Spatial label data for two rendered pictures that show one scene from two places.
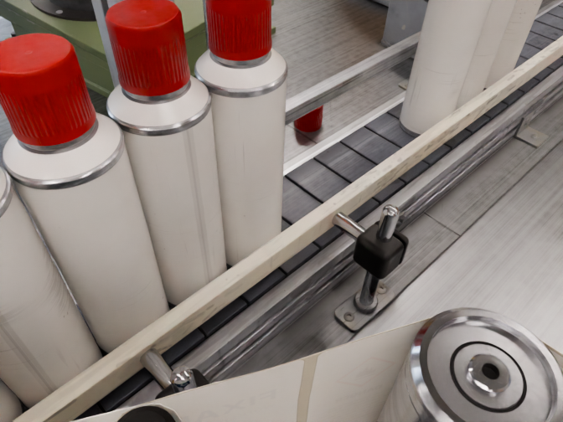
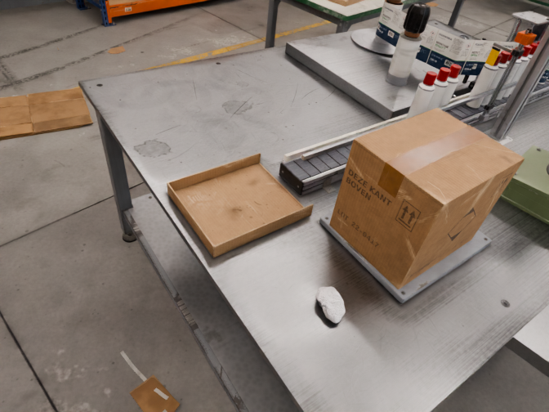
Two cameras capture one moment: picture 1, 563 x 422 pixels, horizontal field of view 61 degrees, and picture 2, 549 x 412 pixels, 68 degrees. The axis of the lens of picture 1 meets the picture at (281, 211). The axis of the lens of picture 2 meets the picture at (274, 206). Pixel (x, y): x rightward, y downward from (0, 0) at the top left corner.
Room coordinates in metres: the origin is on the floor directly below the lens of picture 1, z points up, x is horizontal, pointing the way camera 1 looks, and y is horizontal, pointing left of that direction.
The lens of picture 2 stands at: (1.78, -0.56, 1.59)
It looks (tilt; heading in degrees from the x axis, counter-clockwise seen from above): 43 degrees down; 184
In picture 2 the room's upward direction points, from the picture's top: 8 degrees clockwise
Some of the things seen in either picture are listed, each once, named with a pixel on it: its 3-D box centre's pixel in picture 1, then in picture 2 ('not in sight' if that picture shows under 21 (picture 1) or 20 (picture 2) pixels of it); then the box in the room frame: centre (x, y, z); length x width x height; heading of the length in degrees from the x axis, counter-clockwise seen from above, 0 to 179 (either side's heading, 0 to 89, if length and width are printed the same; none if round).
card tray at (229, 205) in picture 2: not in sight; (239, 199); (0.99, -0.72, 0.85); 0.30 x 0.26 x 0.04; 135
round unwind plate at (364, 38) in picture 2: not in sight; (382, 42); (-0.26, -0.32, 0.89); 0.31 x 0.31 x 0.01
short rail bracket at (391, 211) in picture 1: (378, 260); not in sight; (0.22, -0.07, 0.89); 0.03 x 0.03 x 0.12; 45
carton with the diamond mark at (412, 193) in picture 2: not in sight; (418, 194); (0.99, -0.28, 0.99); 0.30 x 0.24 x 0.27; 136
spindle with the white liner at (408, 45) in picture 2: not in sight; (408, 45); (0.14, -0.27, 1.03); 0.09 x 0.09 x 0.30
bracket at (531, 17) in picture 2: not in sight; (533, 17); (-0.08, 0.21, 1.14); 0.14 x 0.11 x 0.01; 135
